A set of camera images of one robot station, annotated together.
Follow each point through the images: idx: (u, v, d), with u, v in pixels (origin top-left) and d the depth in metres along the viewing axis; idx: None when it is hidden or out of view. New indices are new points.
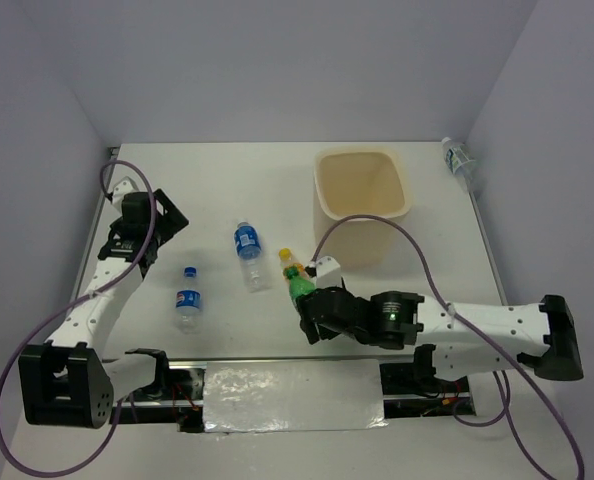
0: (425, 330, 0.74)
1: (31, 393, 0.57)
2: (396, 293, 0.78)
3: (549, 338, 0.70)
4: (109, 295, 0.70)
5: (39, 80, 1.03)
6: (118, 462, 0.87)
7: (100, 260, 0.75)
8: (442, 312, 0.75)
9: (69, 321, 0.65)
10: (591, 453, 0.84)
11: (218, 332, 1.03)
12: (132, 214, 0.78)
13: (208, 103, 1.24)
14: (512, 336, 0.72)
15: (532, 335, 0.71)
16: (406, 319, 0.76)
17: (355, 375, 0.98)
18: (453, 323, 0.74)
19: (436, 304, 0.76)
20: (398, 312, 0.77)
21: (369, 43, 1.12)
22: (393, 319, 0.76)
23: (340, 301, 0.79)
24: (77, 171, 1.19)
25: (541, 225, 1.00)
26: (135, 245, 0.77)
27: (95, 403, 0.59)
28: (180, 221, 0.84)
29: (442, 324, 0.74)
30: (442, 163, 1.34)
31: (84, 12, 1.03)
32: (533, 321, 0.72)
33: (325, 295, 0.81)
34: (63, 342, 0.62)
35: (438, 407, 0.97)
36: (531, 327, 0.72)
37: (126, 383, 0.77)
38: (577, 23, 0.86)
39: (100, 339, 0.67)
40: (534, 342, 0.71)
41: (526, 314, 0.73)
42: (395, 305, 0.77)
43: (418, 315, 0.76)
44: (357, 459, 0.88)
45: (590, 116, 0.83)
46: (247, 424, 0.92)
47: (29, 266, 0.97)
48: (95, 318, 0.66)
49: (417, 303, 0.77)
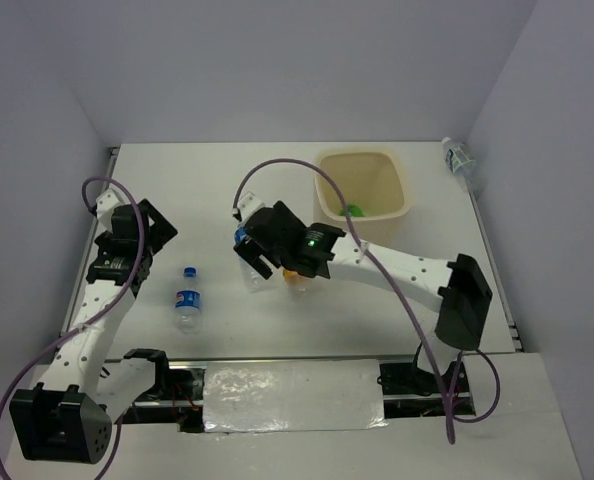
0: (335, 260, 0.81)
1: (27, 433, 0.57)
2: (325, 227, 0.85)
3: (443, 290, 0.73)
4: (100, 327, 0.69)
5: (38, 80, 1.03)
6: (118, 463, 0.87)
7: (90, 283, 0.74)
8: (355, 249, 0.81)
9: (60, 360, 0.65)
10: (591, 454, 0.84)
11: (217, 333, 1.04)
12: (121, 229, 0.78)
13: (207, 103, 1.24)
14: (411, 281, 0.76)
15: (430, 283, 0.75)
16: (323, 248, 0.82)
17: (354, 376, 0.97)
18: (363, 259, 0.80)
19: (353, 243, 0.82)
20: (317, 240, 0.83)
21: (371, 43, 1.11)
22: (312, 246, 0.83)
23: (271, 218, 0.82)
24: (77, 171, 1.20)
25: (540, 225, 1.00)
26: (125, 262, 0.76)
27: (93, 440, 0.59)
28: (168, 232, 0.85)
29: (351, 258, 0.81)
30: (441, 163, 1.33)
31: (83, 12, 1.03)
32: (436, 273, 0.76)
33: (262, 212, 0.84)
34: (54, 385, 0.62)
35: (437, 407, 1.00)
36: (428, 276, 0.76)
37: (125, 396, 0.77)
38: (578, 23, 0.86)
39: (94, 372, 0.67)
40: (431, 290, 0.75)
41: (430, 265, 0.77)
42: (317, 234, 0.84)
43: (334, 247, 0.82)
44: (357, 459, 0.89)
45: (591, 116, 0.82)
46: (247, 424, 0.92)
47: (30, 268, 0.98)
48: (86, 355, 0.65)
49: (337, 237, 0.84)
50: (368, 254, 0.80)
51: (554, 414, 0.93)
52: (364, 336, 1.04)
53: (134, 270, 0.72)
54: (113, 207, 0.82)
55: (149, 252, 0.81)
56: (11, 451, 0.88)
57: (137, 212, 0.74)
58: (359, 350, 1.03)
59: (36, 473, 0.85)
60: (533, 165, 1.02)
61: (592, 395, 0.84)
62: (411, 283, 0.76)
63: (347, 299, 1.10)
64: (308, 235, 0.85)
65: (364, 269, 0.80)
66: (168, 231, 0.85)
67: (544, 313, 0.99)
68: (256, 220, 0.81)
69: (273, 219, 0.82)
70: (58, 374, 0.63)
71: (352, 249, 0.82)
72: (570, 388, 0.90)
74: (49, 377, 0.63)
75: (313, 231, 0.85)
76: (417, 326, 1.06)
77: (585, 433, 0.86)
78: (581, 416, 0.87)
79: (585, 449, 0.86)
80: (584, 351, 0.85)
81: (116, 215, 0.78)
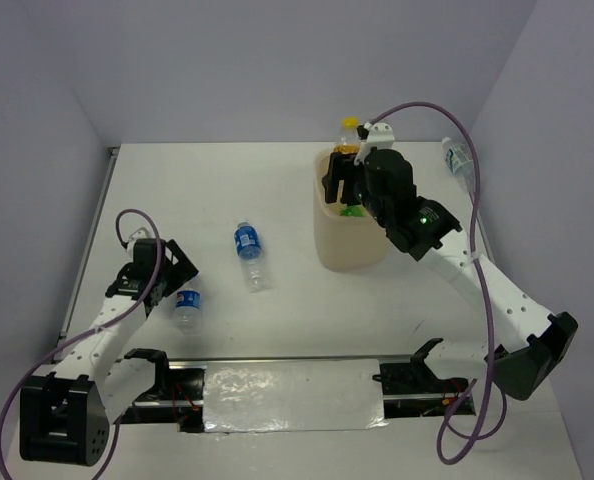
0: (441, 250, 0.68)
1: (29, 425, 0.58)
2: (446, 211, 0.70)
3: (534, 339, 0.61)
4: (114, 331, 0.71)
5: (38, 79, 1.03)
6: (117, 463, 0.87)
7: (107, 297, 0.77)
8: (465, 251, 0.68)
9: (73, 354, 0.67)
10: (593, 455, 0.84)
11: (217, 332, 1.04)
12: (142, 256, 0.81)
13: (207, 103, 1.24)
14: (504, 313, 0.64)
15: (523, 325, 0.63)
16: (434, 233, 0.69)
17: (354, 374, 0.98)
18: (467, 265, 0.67)
19: (466, 243, 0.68)
20: (431, 219, 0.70)
21: (371, 42, 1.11)
22: (421, 222, 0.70)
23: (402, 173, 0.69)
24: (76, 171, 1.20)
25: (540, 225, 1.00)
26: (141, 283, 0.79)
27: (91, 439, 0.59)
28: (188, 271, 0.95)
29: (457, 258, 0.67)
30: (442, 163, 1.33)
31: (82, 12, 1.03)
32: (536, 320, 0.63)
33: (395, 158, 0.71)
34: (65, 373, 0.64)
35: (438, 407, 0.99)
36: (527, 319, 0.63)
37: (124, 397, 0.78)
38: (578, 22, 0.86)
39: (103, 372, 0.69)
40: (521, 333, 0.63)
41: (534, 309, 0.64)
42: (432, 214, 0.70)
43: (445, 237, 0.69)
44: (358, 459, 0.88)
45: (591, 114, 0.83)
46: (247, 424, 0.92)
47: (30, 267, 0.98)
48: (98, 352, 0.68)
49: (453, 227, 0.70)
50: (477, 263, 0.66)
51: (554, 415, 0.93)
52: (365, 336, 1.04)
53: (149, 286, 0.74)
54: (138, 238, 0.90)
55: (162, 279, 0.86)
56: (11, 447, 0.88)
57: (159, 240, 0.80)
58: (359, 349, 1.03)
59: (35, 473, 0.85)
60: (533, 164, 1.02)
61: (593, 394, 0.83)
62: (504, 315, 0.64)
63: (347, 298, 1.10)
64: (423, 207, 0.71)
65: (462, 276, 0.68)
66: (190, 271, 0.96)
67: None
68: (383, 164, 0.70)
69: (401, 170, 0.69)
70: (70, 365, 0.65)
71: (461, 248, 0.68)
72: (570, 388, 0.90)
74: (61, 367, 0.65)
75: (431, 208, 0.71)
76: (416, 326, 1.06)
77: (586, 434, 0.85)
78: (581, 415, 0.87)
79: (586, 449, 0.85)
80: (585, 351, 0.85)
81: (137, 243, 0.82)
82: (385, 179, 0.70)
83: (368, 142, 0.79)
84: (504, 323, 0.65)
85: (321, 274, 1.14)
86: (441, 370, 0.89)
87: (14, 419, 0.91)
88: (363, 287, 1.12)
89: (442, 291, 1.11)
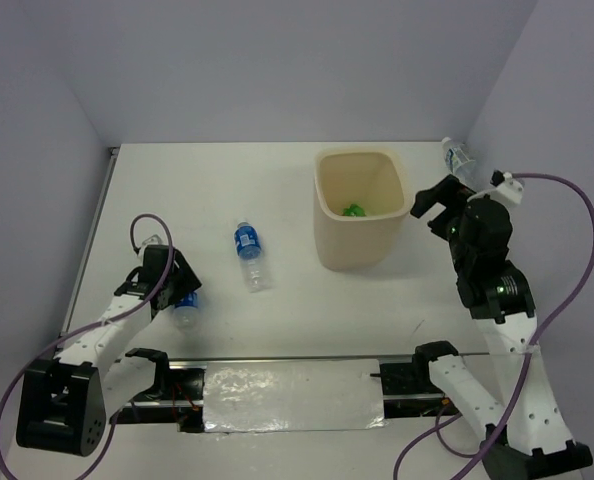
0: (501, 326, 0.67)
1: (29, 411, 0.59)
2: (527, 288, 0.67)
3: (539, 454, 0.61)
4: (120, 325, 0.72)
5: (39, 80, 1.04)
6: (117, 463, 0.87)
7: (115, 296, 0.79)
8: (521, 340, 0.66)
9: (78, 343, 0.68)
10: (593, 455, 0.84)
11: (217, 332, 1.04)
12: (152, 261, 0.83)
13: (207, 103, 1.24)
14: (524, 416, 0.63)
15: (536, 436, 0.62)
16: (503, 306, 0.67)
17: (354, 374, 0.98)
18: (517, 353, 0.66)
19: (529, 331, 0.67)
20: (508, 293, 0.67)
21: (371, 42, 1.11)
22: (497, 290, 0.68)
23: (501, 233, 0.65)
24: (76, 170, 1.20)
25: (539, 225, 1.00)
26: (148, 287, 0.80)
27: (87, 428, 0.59)
28: (192, 282, 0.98)
29: (512, 343, 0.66)
30: (442, 163, 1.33)
31: (82, 14, 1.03)
32: (552, 438, 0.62)
33: (501, 214, 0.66)
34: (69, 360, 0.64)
35: (437, 407, 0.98)
36: (545, 434, 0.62)
37: (124, 395, 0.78)
38: (578, 22, 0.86)
39: (106, 363, 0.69)
40: (530, 439, 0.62)
41: (554, 426, 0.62)
42: (512, 288, 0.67)
43: (512, 316, 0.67)
44: (357, 459, 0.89)
45: (591, 115, 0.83)
46: (247, 424, 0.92)
47: (30, 268, 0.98)
48: (103, 343, 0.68)
49: (524, 310, 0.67)
50: (526, 357, 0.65)
51: None
52: (365, 336, 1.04)
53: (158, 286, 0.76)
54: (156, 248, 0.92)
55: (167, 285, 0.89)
56: (9, 449, 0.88)
57: (172, 245, 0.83)
58: (360, 349, 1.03)
59: (35, 473, 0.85)
60: (533, 165, 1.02)
61: (593, 394, 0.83)
62: (525, 419, 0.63)
63: (347, 298, 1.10)
64: (505, 277, 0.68)
65: (506, 358, 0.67)
66: (196, 278, 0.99)
67: (545, 312, 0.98)
68: (486, 216, 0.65)
69: (501, 230, 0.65)
70: (74, 352, 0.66)
71: (520, 335, 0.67)
72: (570, 388, 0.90)
74: (66, 354, 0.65)
75: (513, 279, 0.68)
76: (416, 326, 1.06)
77: (587, 435, 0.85)
78: (582, 415, 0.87)
79: (586, 450, 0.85)
80: (585, 350, 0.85)
81: (148, 248, 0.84)
82: (479, 231, 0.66)
83: (493, 192, 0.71)
84: (518, 422, 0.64)
85: (322, 275, 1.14)
86: (438, 381, 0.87)
87: (15, 419, 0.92)
88: (363, 287, 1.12)
89: (442, 292, 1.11)
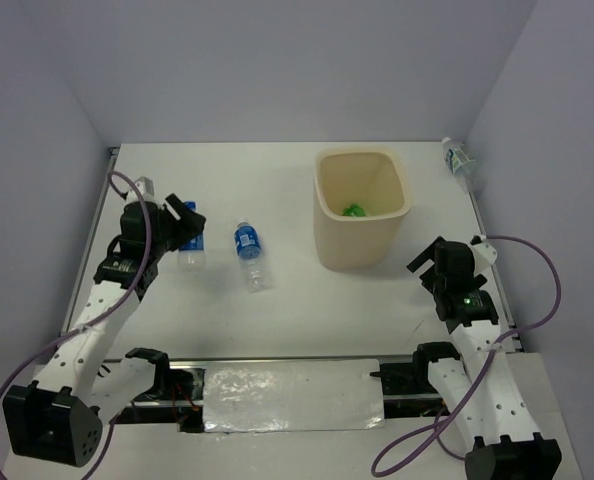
0: (468, 329, 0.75)
1: (18, 431, 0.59)
2: (492, 303, 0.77)
3: (506, 439, 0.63)
4: (100, 329, 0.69)
5: (39, 81, 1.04)
6: (117, 463, 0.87)
7: (96, 283, 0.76)
8: (487, 341, 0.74)
9: (57, 359, 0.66)
10: (593, 454, 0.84)
11: (217, 333, 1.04)
12: (130, 231, 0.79)
13: (207, 103, 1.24)
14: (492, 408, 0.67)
15: (503, 426, 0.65)
16: (470, 312, 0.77)
17: (354, 374, 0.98)
18: (482, 352, 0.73)
19: (494, 335, 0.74)
20: (474, 303, 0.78)
21: (371, 42, 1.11)
22: (464, 301, 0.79)
23: (461, 256, 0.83)
24: (76, 171, 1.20)
25: (538, 225, 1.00)
26: (133, 263, 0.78)
27: (80, 444, 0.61)
28: (194, 227, 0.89)
29: (481, 343, 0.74)
30: (441, 163, 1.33)
31: (82, 14, 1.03)
32: (519, 428, 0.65)
33: (463, 249, 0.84)
34: (48, 383, 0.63)
35: (436, 407, 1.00)
36: (512, 423, 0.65)
37: (122, 399, 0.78)
38: (578, 22, 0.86)
39: (91, 372, 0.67)
40: (497, 428, 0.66)
41: (521, 419, 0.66)
42: (478, 300, 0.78)
43: (478, 323, 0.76)
44: (357, 459, 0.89)
45: (591, 115, 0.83)
46: (247, 424, 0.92)
47: (30, 268, 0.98)
48: (82, 357, 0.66)
49: (489, 318, 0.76)
50: (490, 353, 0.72)
51: (553, 414, 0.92)
52: (365, 336, 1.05)
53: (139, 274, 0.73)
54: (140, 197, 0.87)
55: (160, 245, 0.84)
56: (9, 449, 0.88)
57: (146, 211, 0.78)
58: (361, 349, 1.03)
59: (35, 473, 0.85)
60: (533, 164, 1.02)
61: (592, 394, 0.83)
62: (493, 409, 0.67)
63: (347, 298, 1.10)
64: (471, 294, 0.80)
65: (475, 359, 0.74)
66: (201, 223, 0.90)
67: (545, 312, 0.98)
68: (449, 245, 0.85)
69: (459, 252, 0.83)
70: (53, 372, 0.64)
71: (484, 337, 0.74)
72: (569, 387, 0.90)
74: (45, 375, 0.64)
75: (479, 296, 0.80)
76: (416, 326, 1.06)
77: (586, 435, 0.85)
78: (581, 415, 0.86)
79: (585, 450, 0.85)
80: (584, 350, 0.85)
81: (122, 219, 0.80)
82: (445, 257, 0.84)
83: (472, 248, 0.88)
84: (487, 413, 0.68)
85: (321, 275, 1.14)
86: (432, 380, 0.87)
87: None
88: (363, 288, 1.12)
89: None
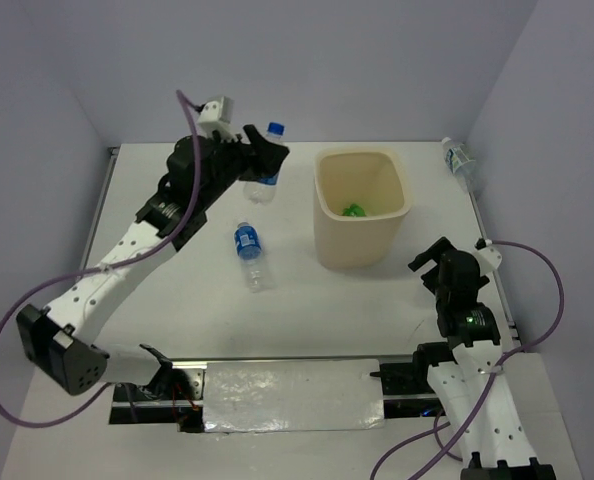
0: (470, 349, 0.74)
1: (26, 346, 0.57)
2: (495, 323, 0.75)
3: (503, 464, 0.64)
4: (122, 274, 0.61)
5: (39, 81, 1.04)
6: (116, 464, 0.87)
7: (135, 221, 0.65)
8: (488, 362, 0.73)
9: (74, 291, 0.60)
10: None
11: (217, 332, 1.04)
12: (178, 174, 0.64)
13: (207, 103, 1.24)
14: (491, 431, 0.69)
15: (501, 450, 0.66)
16: (470, 333, 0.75)
17: (354, 374, 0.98)
18: (483, 374, 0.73)
19: (496, 355, 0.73)
20: (476, 324, 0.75)
21: (370, 43, 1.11)
22: (467, 321, 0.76)
23: (467, 272, 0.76)
24: (76, 171, 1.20)
25: (538, 225, 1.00)
26: (179, 211, 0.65)
27: (74, 381, 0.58)
28: (272, 163, 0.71)
29: (481, 365, 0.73)
30: (441, 163, 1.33)
31: (83, 15, 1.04)
32: (517, 453, 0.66)
33: (468, 259, 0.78)
34: (57, 315, 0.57)
35: (437, 407, 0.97)
36: (510, 447, 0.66)
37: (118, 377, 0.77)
38: (578, 23, 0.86)
39: (105, 312, 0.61)
40: (494, 452, 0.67)
41: (519, 444, 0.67)
42: (480, 320, 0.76)
43: (479, 342, 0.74)
44: (357, 460, 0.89)
45: (591, 115, 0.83)
46: (247, 424, 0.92)
47: (30, 268, 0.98)
48: (96, 299, 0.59)
49: (491, 338, 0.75)
50: (491, 376, 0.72)
51: (554, 414, 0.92)
52: (365, 336, 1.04)
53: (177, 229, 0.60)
54: (208, 125, 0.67)
55: (220, 184, 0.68)
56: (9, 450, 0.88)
57: (199, 156, 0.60)
58: (360, 349, 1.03)
59: (35, 473, 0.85)
60: (533, 164, 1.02)
61: (593, 395, 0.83)
62: (490, 433, 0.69)
63: (347, 298, 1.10)
64: (475, 312, 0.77)
65: (475, 381, 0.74)
66: (276, 164, 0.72)
67: (545, 312, 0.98)
68: (455, 257, 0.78)
69: (464, 268, 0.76)
70: (64, 305, 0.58)
71: (485, 359, 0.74)
72: (570, 388, 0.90)
74: (59, 304, 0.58)
75: (482, 313, 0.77)
76: (416, 326, 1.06)
77: (588, 435, 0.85)
78: (583, 416, 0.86)
79: (587, 450, 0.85)
80: (584, 351, 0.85)
81: (173, 158, 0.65)
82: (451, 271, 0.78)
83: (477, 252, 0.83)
84: (485, 437, 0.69)
85: (322, 275, 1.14)
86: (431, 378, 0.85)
87: None
88: (363, 288, 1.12)
89: None
